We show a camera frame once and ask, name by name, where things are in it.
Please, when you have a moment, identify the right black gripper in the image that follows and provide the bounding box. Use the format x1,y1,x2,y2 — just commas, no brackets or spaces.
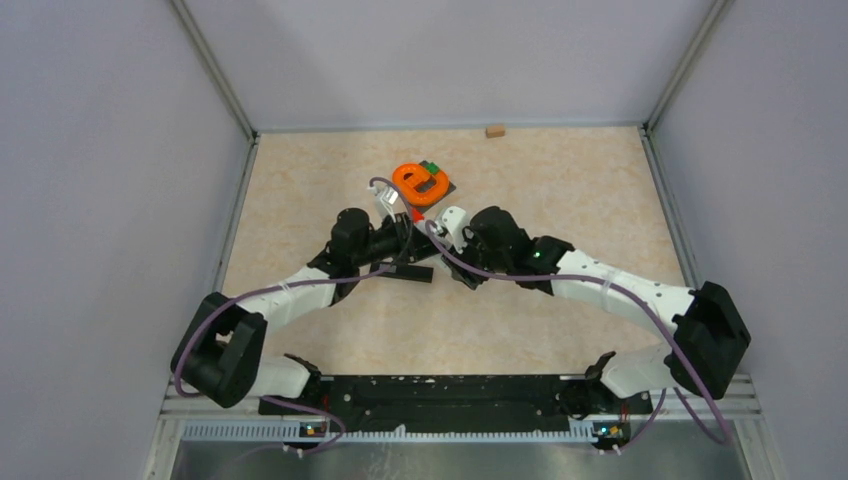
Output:
442,226,510,289

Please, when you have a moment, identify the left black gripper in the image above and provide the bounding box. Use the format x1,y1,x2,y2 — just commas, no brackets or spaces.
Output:
354,212,446,268

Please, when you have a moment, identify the black remote control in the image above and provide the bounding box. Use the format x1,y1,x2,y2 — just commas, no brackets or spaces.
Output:
380,264,434,283

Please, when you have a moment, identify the white remote control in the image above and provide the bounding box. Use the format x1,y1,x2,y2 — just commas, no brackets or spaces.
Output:
412,220,451,260

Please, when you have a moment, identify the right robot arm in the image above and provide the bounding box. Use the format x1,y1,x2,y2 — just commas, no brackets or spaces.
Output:
421,206,751,412

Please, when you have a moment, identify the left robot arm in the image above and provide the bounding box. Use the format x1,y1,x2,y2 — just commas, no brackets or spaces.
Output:
170,208,437,414

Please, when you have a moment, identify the small wooden block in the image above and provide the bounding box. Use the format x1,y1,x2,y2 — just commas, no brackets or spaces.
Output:
485,125,506,139

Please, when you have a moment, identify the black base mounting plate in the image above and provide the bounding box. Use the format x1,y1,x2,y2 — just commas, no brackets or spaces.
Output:
295,375,653,433

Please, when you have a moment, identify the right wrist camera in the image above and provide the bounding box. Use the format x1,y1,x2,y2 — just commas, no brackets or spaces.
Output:
435,206,470,253

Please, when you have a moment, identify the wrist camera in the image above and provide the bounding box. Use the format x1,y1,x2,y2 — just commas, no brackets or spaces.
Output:
435,206,470,253
368,183,403,219

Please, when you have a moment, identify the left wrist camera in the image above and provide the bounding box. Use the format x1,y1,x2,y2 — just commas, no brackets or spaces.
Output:
368,183,403,219

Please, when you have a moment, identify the orange plastic ring toy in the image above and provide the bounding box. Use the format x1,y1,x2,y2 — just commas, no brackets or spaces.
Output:
391,161,452,207

